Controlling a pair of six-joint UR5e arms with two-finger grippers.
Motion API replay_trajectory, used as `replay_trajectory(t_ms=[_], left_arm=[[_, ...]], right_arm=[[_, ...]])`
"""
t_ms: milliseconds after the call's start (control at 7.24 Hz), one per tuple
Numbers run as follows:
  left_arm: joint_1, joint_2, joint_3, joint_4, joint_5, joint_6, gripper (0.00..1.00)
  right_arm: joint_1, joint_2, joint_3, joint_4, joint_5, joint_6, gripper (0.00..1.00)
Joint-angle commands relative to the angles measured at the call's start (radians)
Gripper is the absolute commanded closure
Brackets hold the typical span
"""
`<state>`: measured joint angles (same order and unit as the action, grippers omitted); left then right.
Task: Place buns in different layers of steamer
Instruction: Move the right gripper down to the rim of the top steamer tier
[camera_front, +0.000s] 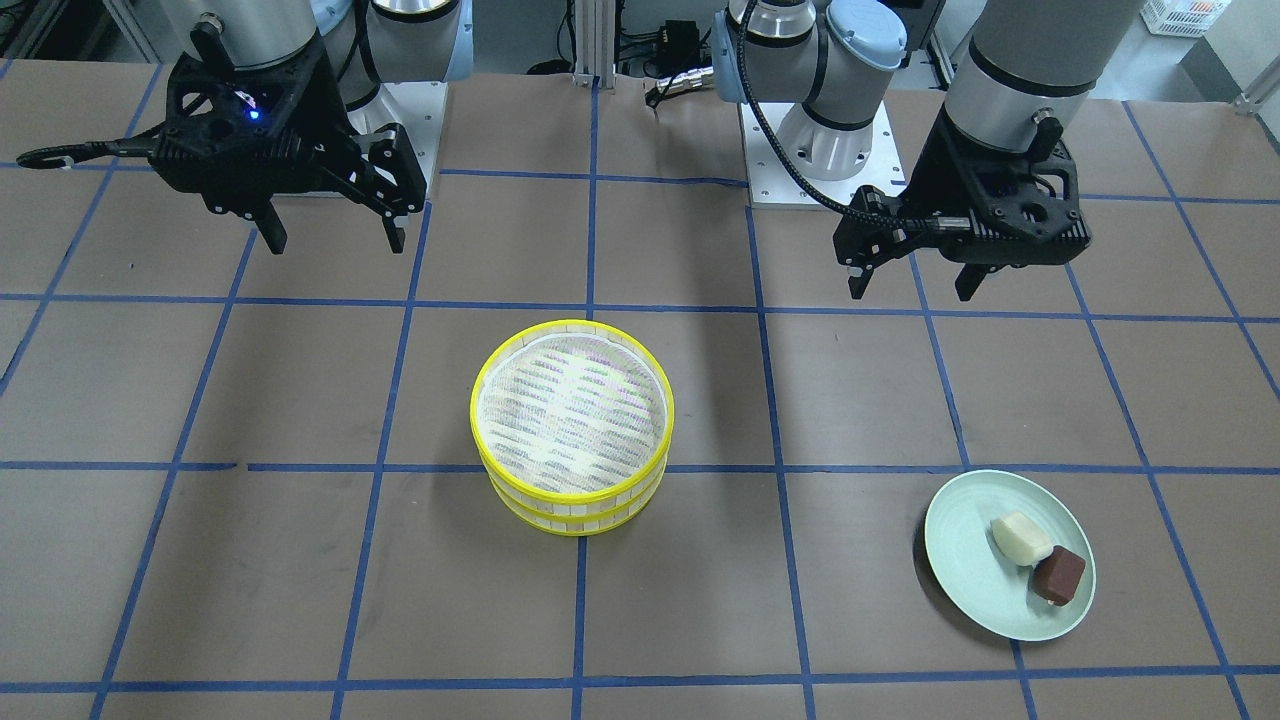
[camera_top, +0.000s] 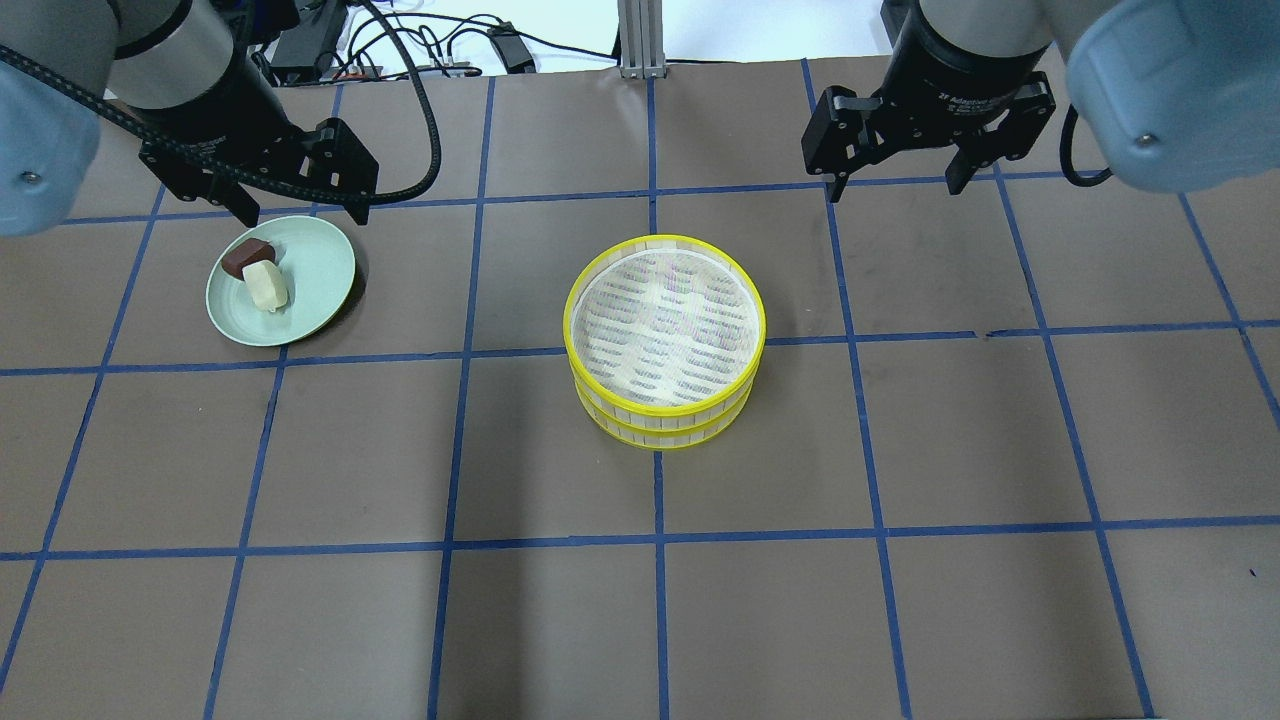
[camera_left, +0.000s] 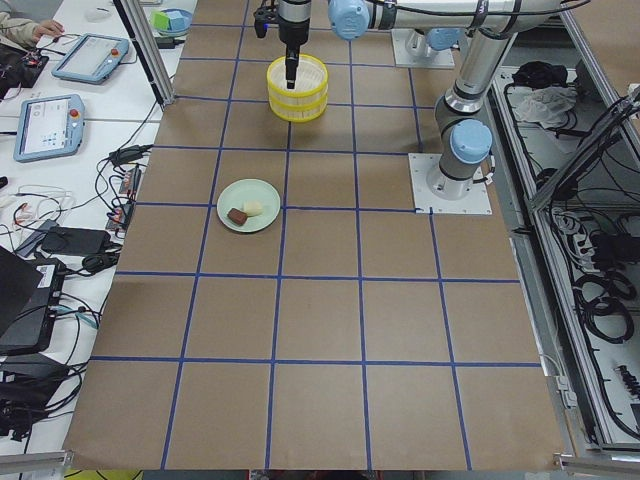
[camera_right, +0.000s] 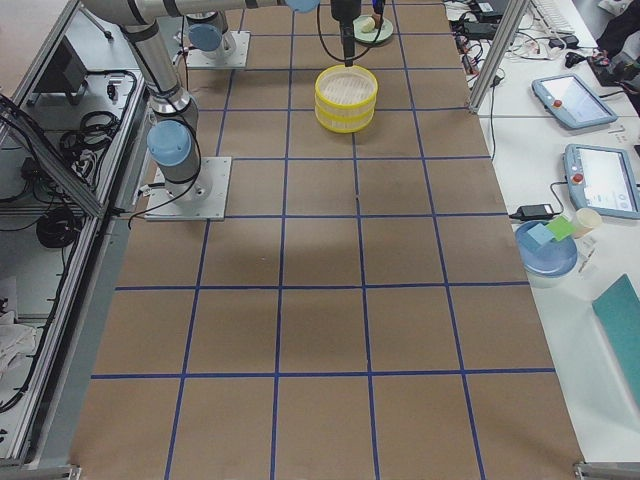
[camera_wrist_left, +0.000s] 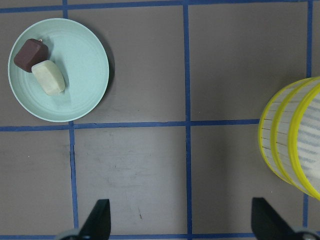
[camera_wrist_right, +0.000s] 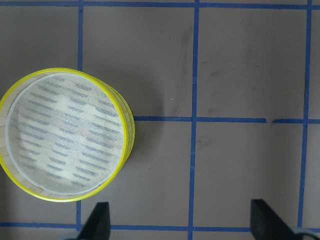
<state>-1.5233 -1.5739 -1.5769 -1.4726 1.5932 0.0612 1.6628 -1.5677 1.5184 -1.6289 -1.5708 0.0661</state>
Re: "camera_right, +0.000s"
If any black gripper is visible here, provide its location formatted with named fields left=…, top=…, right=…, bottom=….
left=372, top=0, right=386, bottom=20
left=330, top=0, right=361, bottom=68

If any white steamed bun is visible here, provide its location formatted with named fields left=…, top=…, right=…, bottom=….
left=357, top=16, right=376, bottom=33

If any yellow steamer layer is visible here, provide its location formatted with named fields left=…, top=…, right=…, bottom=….
left=315, top=106, right=375, bottom=133
left=314, top=65, right=378, bottom=115

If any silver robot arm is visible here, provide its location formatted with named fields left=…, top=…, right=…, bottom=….
left=84, top=1, right=320, bottom=129
left=184, top=1, right=386, bottom=66

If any light green plate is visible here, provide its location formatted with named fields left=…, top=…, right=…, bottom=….
left=353, top=15, right=394, bottom=45

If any upper blue teach pendant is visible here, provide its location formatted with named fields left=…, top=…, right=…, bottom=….
left=531, top=74, right=618, bottom=130

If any blue teach pendant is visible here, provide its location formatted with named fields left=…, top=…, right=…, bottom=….
left=531, top=74, right=618, bottom=130
left=563, top=144, right=639, bottom=220

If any black power adapter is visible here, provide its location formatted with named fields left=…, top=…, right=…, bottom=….
left=509, top=204, right=557, bottom=222

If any light blue foam block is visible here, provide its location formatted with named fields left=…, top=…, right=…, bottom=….
left=522, top=223, right=554, bottom=251

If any green foam block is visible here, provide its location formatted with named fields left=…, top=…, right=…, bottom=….
left=545, top=215, right=575, bottom=242

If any lower blue teach pendant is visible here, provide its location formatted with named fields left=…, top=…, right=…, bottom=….
left=563, top=144, right=639, bottom=220

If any blue plate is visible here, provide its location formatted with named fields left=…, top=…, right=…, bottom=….
left=515, top=221, right=578, bottom=278

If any black monitor box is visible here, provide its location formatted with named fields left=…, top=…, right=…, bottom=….
left=34, top=36, right=88, bottom=105

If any beige cup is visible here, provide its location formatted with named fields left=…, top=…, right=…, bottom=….
left=571, top=208, right=602, bottom=239

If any teal board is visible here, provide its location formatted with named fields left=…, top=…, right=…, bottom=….
left=592, top=274, right=639, bottom=404

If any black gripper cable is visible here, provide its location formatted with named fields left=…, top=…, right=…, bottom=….
left=315, top=0, right=347, bottom=64

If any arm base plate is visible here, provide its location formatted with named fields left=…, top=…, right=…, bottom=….
left=143, top=157, right=232, bottom=221
left=187, top=31, right=251, bottom=70

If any aluminium frame post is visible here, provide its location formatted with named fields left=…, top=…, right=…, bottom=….
left=468, top=0, right=529, bottom=114

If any aluminium side frame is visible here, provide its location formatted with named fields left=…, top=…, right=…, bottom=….
left=1, top=1, right=149, bottom=479

